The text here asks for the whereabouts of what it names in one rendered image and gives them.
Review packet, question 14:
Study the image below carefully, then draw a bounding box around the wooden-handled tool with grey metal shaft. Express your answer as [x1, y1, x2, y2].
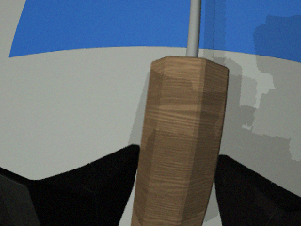
[131, 0, 230, 226]

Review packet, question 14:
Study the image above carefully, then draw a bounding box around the blue flat strip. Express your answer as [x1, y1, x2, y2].
[8, 0, 301, 63]

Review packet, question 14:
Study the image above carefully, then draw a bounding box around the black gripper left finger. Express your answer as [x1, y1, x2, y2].
[0, 144, 140, 226]

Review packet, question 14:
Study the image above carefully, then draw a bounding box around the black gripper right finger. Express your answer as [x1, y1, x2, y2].
[214, 154, 301, 226]

